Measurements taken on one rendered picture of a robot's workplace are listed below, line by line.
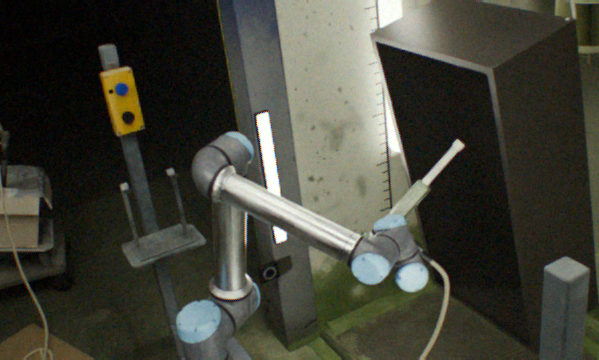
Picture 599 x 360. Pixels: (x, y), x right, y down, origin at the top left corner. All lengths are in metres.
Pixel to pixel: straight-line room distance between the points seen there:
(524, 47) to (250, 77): 1.19
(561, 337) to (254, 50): 1.97
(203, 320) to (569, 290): 1.45
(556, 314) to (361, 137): 2.18
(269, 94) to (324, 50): 0.31
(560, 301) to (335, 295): 2.45
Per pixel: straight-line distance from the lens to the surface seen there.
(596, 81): 3.83
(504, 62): 2.02
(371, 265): 1.78
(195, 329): 2.27
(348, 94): 3.07
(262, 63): 2.82
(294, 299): 3.33
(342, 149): 3.13
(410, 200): 2.21
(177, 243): 2.96
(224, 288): 2.35
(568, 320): 1.10
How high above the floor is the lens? 2.24
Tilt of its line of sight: 26 degrees down
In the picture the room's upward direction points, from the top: 8 degrees counter-clockwise
